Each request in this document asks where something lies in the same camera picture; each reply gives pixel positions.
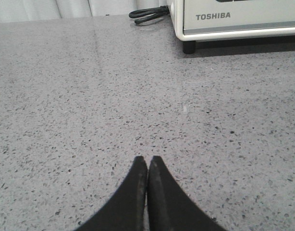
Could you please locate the black power cable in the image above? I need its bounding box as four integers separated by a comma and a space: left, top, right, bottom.
128, 5, 169, 24

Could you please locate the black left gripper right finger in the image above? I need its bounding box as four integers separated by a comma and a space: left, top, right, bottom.
147, 156, 224, 231

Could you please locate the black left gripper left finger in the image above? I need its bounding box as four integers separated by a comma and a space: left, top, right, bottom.
77, 156, 148, 231

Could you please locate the white Toshiba toaster oven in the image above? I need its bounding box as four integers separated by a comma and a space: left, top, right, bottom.
167, 0, 295, 54

